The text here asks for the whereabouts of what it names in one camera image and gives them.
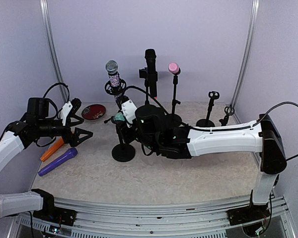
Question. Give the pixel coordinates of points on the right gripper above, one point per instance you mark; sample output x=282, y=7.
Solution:
x=127, y=138

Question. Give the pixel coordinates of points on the left metal frame post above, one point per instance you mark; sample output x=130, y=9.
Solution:
x=50, y=40

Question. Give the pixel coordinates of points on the black round-base stand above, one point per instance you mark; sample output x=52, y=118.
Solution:
x=213, y=95

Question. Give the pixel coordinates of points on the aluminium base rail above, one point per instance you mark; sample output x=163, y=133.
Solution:
x=99, y=220

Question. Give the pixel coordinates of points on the orange microphone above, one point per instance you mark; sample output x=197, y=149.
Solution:
x=55, y=147

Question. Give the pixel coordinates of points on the metal frame post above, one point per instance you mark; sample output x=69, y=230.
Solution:
x=246, y=53
x=50, y=40

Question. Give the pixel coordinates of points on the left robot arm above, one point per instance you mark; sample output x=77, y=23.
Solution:
x=42, y=119

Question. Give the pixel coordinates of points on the right metal frame post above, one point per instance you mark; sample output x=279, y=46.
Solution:
x=246, y=53

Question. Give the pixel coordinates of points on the silver rhinestone microphone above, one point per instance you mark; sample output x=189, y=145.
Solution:
x=112, y=69

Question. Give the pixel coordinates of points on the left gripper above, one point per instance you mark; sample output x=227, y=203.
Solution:
x=75, y=141

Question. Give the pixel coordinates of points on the pink microphone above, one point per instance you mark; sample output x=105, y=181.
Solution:
x=174, y=68

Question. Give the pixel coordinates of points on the dark red floral plate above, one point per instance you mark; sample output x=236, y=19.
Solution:
x=93, y=112

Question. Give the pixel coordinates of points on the purple microphone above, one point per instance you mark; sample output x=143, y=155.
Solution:
x=69, y=154

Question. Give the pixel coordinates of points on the black tripod mic stand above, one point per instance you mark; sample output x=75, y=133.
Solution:
x=115, y=87

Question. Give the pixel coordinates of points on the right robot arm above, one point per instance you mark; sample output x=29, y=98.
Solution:
x=151, y=126

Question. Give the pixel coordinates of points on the black tall microphone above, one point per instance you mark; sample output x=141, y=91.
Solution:
x=150, y=57

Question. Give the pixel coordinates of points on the teal microphone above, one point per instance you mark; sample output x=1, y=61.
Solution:
x=118, y=119

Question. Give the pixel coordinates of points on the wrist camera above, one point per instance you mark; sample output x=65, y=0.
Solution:
x=69, y=108
x=128, y=110

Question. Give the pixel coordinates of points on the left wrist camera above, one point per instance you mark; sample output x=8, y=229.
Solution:
x=69, y=108

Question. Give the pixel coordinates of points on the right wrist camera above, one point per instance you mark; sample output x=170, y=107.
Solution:
x=128, y=110

